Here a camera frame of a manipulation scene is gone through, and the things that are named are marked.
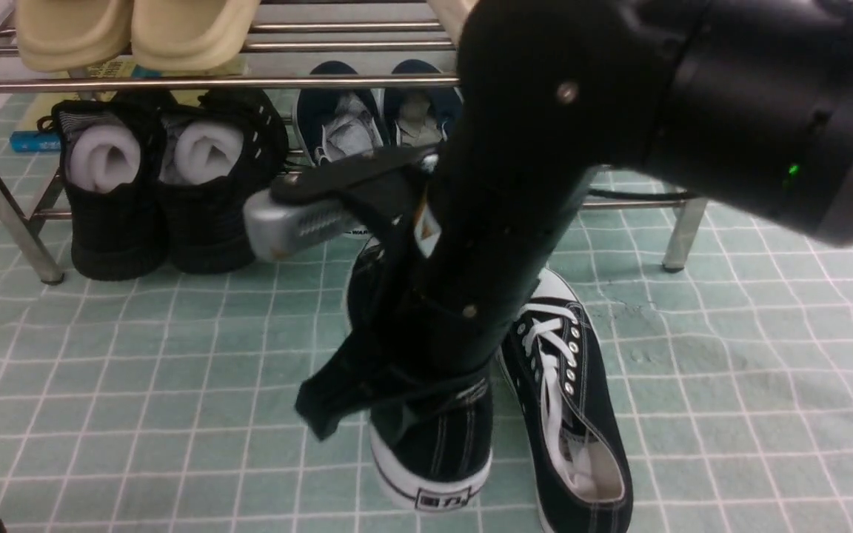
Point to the black mesh sneaker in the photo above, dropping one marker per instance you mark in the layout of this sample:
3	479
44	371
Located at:
217	154
110	159

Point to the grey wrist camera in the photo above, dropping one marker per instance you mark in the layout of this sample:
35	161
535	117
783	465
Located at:
308	215

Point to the navy canvas shoe right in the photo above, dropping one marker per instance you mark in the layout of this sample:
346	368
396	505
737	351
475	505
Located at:
419	116

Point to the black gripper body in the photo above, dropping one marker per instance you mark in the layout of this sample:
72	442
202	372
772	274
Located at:
447	284

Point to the yellow printed box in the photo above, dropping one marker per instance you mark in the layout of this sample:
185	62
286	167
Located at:
42	103

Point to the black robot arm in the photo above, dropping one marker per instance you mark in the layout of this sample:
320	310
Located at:
748	103

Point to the navy canvas shoe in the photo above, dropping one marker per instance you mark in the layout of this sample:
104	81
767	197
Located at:
333	123
419	116

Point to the beige slipper far left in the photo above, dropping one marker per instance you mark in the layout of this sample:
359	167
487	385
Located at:
55	36

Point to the metal shoe rack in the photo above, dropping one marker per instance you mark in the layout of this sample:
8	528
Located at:
376	37

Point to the beige slipper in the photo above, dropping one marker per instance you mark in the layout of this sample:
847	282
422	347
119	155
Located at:
55	36
189	35

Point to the black mesh sneaker right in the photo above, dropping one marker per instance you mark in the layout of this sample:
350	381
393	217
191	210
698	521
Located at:
217	154

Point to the blue small box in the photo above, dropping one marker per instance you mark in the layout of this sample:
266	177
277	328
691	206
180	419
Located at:
33	142

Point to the black canvas sneaker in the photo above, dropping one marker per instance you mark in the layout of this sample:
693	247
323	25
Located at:
434	454
552	360

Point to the navy canvas shoe left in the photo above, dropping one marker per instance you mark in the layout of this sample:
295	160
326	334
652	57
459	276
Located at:
333	123

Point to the black mesh sneaker left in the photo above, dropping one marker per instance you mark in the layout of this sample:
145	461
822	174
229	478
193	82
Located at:
110	159

